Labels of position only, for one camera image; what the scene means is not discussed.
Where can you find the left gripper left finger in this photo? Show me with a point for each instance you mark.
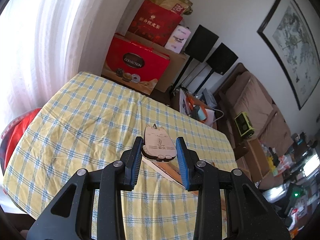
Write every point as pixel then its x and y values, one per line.
pixel 121 175

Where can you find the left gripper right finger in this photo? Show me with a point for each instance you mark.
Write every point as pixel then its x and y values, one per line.
pixel 198 175

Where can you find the wooden folding fan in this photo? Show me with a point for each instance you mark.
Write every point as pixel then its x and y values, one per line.
pixel 167 170

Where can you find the wooden cat shaped bookmark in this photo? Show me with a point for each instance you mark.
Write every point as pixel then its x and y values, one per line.
pixel 158 145

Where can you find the shallow cardboard tray on sofa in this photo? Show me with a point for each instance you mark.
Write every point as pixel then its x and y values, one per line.
pixel 260 165

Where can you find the yellow checkered tablecloth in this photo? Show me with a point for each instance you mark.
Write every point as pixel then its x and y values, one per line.
pixel 88 124

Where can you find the brown sofa cushion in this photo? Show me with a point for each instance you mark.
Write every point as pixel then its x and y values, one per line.
pixel 253 101

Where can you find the brown sofa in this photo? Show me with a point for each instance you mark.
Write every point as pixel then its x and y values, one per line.
pixel 275 134

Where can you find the red plastic bag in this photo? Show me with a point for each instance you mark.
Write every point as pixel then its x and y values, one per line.
pixel 13 133

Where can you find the red gift box lower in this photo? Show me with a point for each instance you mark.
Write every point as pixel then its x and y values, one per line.
pixel 134 64

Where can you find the black speaker right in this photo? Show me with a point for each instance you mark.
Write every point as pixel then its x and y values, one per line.
pixel 221 60

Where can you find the black speaker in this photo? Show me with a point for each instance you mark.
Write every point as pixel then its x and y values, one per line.
pixel 201 43
pixel 221 60

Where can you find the black speaker left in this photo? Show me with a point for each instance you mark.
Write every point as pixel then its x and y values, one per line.
pixel 201 43

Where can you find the pink small box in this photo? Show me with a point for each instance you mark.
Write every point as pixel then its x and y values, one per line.
pixel 177 39

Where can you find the red gift bag upper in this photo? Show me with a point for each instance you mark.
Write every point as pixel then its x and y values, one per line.
pixel 154 23

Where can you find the white curtain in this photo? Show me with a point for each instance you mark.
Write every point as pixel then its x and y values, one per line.
pixel 44 43

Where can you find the framed ink painting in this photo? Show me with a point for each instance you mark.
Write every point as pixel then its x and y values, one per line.
pixel 287 34

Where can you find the gold paper bag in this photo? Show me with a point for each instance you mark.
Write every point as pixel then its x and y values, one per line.
pixel 181 7

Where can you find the brown cardboard box by wall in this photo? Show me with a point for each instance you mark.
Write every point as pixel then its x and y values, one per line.
pixel 177 62

